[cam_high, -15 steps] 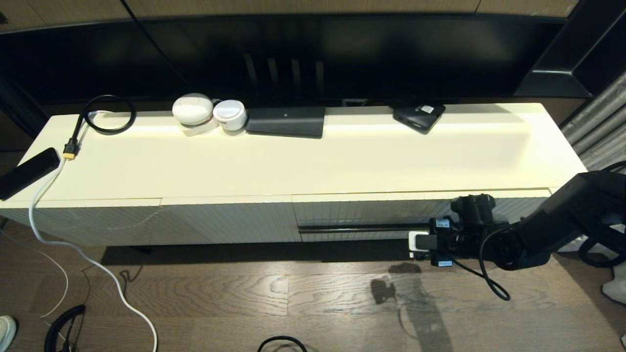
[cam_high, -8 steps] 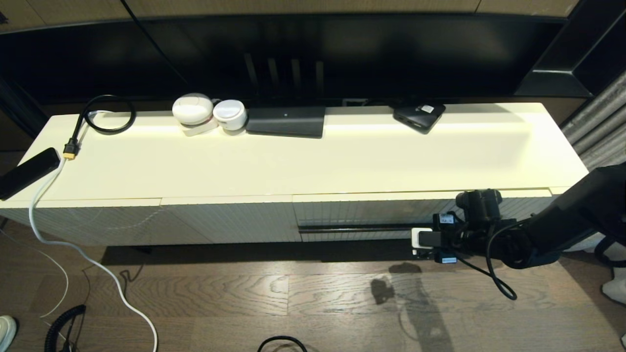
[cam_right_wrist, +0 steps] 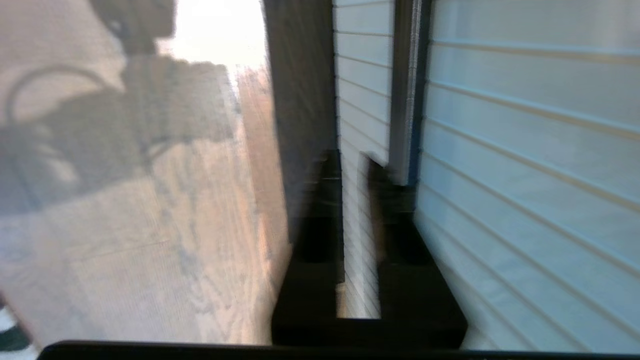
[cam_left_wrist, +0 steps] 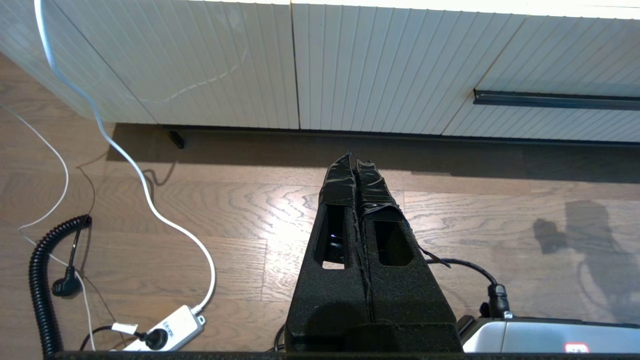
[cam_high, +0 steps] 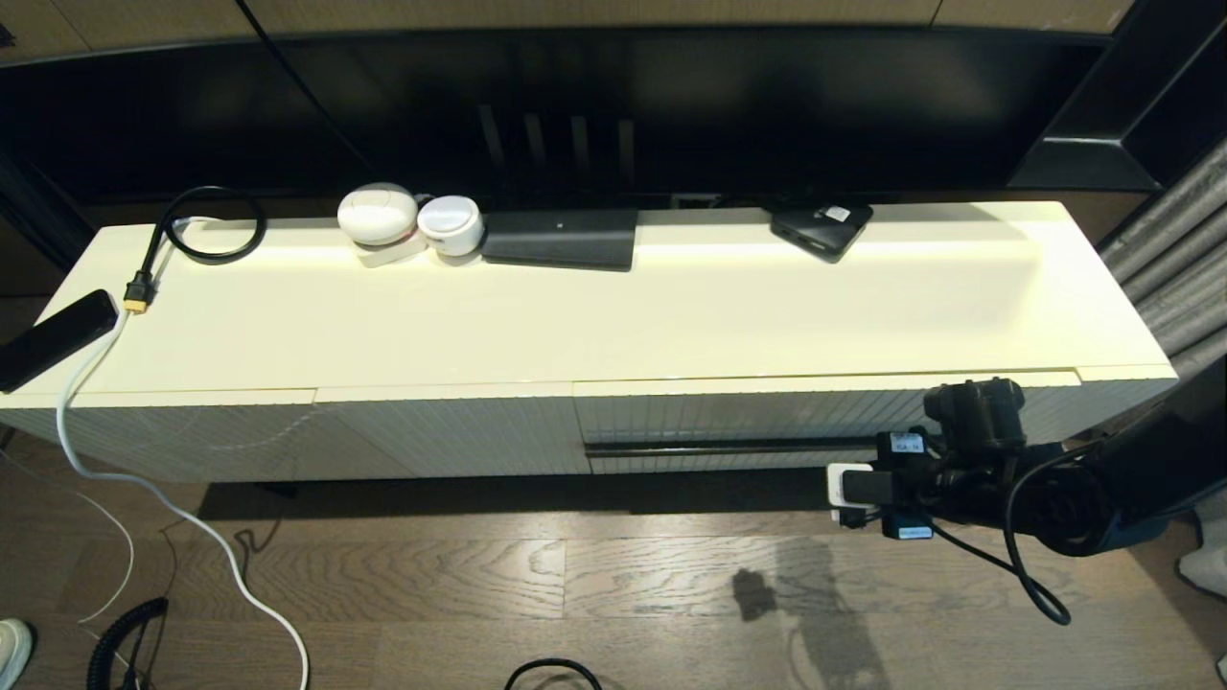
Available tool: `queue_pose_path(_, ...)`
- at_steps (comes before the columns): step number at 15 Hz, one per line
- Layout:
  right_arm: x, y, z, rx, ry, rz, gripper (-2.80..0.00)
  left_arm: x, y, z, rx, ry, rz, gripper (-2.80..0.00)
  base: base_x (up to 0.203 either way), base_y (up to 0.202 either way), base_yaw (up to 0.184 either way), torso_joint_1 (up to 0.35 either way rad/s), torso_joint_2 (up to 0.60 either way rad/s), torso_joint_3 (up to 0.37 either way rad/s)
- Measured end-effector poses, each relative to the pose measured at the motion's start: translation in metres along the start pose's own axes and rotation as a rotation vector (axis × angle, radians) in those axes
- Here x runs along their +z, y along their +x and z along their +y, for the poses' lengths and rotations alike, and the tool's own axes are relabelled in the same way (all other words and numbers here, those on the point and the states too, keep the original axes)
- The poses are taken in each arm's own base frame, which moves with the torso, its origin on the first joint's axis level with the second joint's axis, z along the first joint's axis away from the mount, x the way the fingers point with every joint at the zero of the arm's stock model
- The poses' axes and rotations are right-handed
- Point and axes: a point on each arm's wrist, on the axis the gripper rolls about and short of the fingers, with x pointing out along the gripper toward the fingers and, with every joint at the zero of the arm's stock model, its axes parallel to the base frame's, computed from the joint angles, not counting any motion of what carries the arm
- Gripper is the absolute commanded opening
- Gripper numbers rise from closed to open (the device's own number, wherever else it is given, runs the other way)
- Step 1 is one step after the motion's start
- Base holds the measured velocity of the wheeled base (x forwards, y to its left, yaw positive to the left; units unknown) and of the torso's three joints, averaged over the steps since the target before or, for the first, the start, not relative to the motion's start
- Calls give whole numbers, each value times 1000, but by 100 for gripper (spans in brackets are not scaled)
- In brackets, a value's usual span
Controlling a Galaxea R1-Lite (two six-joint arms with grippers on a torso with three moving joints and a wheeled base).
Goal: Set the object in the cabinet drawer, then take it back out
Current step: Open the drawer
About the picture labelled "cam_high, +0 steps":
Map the large white round device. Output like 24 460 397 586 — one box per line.
336 182 420 250

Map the white shoe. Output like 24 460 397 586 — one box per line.
0 618 35 683

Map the long black rectangular device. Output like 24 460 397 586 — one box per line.
0 288 119 394

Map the thick white power cable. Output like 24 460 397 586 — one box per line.
54 217 311 690

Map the small black box with sticker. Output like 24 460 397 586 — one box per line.
770 199 875 264

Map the flat black set-top box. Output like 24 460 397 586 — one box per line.
481 209 638 272

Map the white flat device base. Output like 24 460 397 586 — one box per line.
356 233 429 268

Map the black looped floor cable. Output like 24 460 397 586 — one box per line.
504 657 603 690

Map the black cable with yellow plug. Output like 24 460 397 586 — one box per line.
123 185 267 314

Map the small white round device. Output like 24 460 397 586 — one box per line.
417 195 484 257

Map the thin white cable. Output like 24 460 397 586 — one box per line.
0 448 137 626

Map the white cabinet drawer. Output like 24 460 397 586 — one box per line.
573 370 1082 475

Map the black wall shelf frame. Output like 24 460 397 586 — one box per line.
1007 0 1227 191

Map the white cream TV cabinet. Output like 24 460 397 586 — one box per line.
0 199 1180 483

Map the grey curtain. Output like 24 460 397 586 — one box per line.
1093 134 1227 597

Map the black flat screen TV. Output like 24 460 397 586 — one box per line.
0 29 1113 206

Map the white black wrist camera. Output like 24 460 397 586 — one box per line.
826 462 900 509

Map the black coiled cable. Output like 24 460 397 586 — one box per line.
86 598 171 690

